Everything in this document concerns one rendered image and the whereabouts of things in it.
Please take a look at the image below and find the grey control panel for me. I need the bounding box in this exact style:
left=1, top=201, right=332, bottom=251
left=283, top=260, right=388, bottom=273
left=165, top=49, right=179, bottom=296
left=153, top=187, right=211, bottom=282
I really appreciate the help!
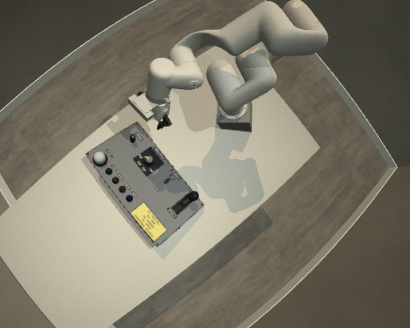
left=85, top=121, right=204, bottom=248

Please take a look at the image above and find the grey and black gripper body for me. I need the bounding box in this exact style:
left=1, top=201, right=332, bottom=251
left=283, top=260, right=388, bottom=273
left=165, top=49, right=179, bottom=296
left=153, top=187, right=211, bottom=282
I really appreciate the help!
left=151, top=103, right=170, bottom=122

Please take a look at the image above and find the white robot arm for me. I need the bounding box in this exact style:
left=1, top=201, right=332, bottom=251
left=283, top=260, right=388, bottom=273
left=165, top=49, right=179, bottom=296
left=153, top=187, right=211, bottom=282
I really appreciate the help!
left=128, top=0, right=328, bottom=122

